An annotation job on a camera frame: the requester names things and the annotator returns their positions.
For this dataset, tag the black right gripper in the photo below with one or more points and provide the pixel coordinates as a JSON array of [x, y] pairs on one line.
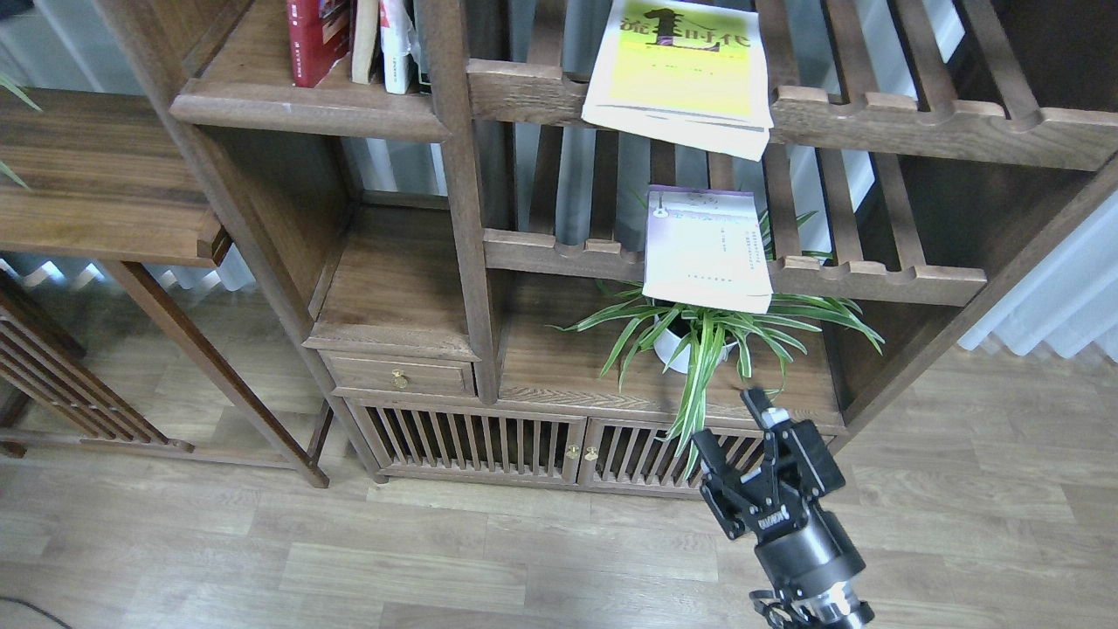
[[807, 556]]

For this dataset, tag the pale purple cover book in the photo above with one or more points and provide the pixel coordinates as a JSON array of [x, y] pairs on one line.
[[703, 247]]

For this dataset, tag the yellow green cover book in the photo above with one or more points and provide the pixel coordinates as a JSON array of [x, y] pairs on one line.
[[684, 73]]

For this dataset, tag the red cover book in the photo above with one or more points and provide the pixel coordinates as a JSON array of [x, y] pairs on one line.
[[319, 36]]

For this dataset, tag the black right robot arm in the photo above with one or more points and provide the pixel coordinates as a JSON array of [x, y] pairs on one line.
[[778, 616]]

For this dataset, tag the white curtain behind shelf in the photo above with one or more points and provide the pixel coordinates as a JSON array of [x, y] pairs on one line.
[[417, 168]]

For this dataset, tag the white plant pot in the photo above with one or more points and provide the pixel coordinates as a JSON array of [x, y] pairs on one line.
[[672, 350]]

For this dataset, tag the spider plant green leaves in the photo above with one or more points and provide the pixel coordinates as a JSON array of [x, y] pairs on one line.
[[644, 318]]

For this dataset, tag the dark wooden bookshelf cabinet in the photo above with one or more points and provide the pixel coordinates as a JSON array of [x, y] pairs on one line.
[[1005, 148]]

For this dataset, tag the white curtain right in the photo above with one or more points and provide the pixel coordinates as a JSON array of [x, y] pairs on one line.
[[1066, 304]]

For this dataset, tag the dark upright book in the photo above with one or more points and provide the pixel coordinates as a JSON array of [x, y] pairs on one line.
[[418, 53]]

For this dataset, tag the white red upright book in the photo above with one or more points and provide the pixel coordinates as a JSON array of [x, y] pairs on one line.
[[397, 36]]

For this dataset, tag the tan upright book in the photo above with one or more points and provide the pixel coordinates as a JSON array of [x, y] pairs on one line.
[[364, 40]]

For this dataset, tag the brown wooden side table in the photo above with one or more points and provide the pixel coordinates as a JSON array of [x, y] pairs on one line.
[[103, 180]]

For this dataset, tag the slatted wooden rack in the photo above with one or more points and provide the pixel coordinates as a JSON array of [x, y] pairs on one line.
[[44, 362]]

